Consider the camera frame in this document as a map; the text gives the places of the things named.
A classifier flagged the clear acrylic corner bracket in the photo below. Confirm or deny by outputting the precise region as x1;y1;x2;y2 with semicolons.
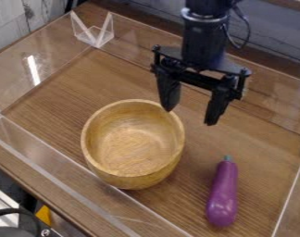
70;12;114;48

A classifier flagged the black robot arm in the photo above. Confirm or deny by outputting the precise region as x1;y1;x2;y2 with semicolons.
151;0;251;126

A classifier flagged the brown wooden bowl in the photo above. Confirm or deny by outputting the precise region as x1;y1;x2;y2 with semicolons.
80;99;184;190

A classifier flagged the black cable lower left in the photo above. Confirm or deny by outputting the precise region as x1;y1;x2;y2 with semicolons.
0;207;36;237

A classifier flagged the clear acrylic front wall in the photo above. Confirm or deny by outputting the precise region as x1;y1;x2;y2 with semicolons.
0;114;191;237

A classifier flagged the yellow black device corner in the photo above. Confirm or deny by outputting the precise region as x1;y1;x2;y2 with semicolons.
35;205;63;237

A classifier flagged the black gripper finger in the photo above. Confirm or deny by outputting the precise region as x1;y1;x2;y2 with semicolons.
204;83;235;126
156;71;180;112

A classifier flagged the purple toy eggplant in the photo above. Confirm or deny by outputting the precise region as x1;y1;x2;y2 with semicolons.
206;156;238;227

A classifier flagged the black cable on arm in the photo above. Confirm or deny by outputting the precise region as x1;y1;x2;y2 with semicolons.
221;0;253;50

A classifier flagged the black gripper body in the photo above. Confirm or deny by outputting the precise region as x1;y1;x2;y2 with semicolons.
151;44;251;100

